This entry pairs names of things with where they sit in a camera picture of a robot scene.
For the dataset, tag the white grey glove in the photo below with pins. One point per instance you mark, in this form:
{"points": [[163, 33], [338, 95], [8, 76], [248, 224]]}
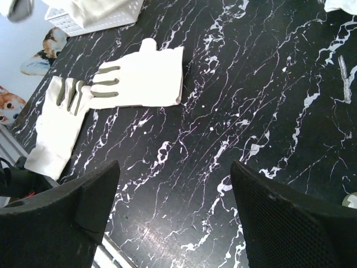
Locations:
{"points": [[87, 12]]}

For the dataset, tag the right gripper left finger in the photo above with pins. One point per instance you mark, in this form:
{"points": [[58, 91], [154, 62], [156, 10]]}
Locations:
{"points": [[61, 227]]}

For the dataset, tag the white perforated storage basket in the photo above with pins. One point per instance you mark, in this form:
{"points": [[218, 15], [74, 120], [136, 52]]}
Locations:
{"points": [[123, 16]]}

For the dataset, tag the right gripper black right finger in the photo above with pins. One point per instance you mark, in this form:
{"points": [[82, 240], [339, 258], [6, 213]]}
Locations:
{"points": [[283, 227]]}

